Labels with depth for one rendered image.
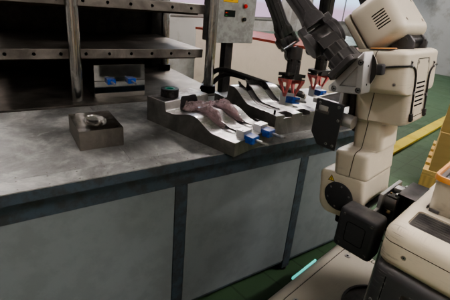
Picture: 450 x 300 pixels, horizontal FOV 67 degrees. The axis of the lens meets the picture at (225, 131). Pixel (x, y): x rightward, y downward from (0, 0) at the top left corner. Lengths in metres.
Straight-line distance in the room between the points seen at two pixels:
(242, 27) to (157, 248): 1.49
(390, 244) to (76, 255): 0.96
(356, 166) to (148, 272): 0.87
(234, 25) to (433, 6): 8.83
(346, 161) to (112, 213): 0.80
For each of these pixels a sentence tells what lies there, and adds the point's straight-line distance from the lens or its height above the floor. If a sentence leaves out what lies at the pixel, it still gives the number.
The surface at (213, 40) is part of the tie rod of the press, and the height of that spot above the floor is 1.10.
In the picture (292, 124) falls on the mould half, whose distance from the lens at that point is 1.52.
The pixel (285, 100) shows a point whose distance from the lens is 1.46.
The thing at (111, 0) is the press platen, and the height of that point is 1.28.
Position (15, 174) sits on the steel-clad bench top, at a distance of 1.16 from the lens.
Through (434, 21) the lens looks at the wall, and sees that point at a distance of 10.72.
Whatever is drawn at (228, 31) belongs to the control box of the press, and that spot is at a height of 1.14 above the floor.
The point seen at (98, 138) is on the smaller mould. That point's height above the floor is 0.84.
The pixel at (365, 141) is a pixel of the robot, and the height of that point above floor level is 0.93.
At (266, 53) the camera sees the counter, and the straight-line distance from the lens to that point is 4.55.
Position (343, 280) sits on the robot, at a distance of 1.62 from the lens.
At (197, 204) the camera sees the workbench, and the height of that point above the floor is 0.57.
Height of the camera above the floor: 1.32
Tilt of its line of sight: 21 degrees down
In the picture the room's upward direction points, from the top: 5 degrees clockwise
